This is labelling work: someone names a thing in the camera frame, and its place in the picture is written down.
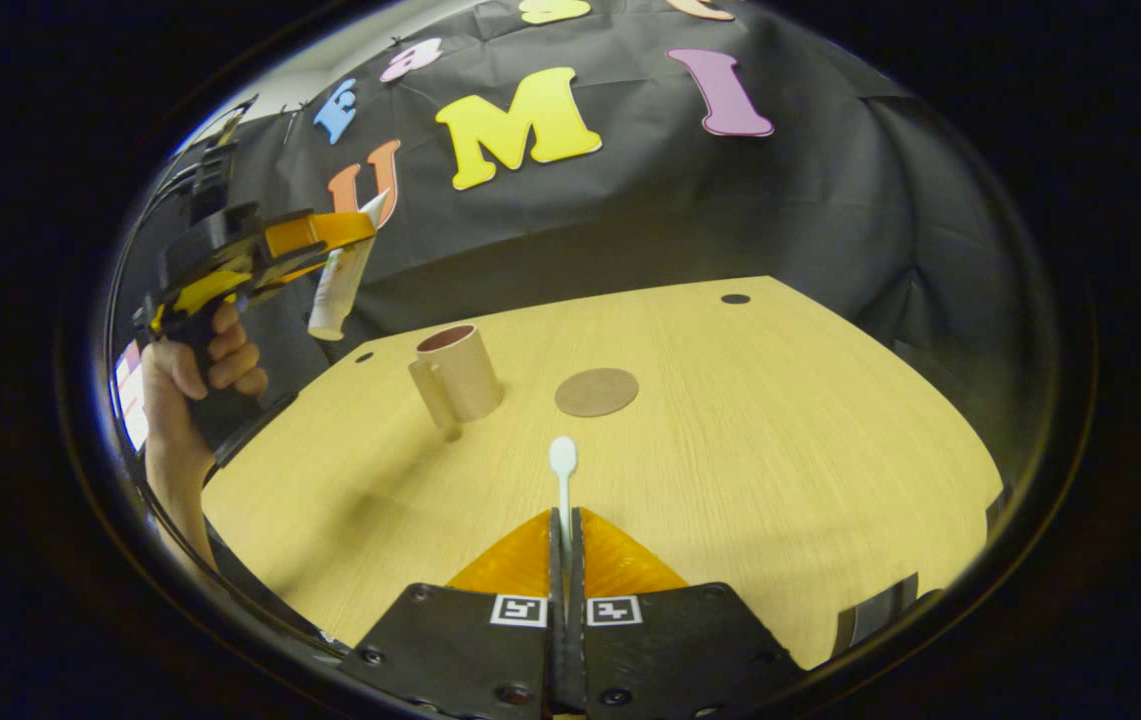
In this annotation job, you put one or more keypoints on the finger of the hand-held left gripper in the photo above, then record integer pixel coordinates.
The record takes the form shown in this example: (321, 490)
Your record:
(280, 275)
(325, 232)

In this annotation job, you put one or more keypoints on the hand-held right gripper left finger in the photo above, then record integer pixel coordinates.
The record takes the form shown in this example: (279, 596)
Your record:
(470, 650)

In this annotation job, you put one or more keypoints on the bright monitor screen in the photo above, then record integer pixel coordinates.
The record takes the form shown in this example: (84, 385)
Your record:
(130, 400)

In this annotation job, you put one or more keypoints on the dark grey panel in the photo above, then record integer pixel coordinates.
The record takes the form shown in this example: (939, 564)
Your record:
(875, 612)

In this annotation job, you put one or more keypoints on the white toothpaste tube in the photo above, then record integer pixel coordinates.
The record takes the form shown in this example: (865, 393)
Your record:
(338, 295)

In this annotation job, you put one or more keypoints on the white toothbrush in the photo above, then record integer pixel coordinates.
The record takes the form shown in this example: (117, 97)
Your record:
(562, 458)

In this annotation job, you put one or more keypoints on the beige cup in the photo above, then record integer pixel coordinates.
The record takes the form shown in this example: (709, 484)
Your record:
(465, 380)

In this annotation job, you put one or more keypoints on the black backdrop cloth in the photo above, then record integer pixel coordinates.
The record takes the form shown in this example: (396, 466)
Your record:
(680, 200)

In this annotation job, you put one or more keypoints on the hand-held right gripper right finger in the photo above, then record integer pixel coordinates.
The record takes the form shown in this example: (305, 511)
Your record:
(680, 650)

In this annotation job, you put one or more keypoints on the round brown coaster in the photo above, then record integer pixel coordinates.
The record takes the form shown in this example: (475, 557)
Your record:
(597, 392)

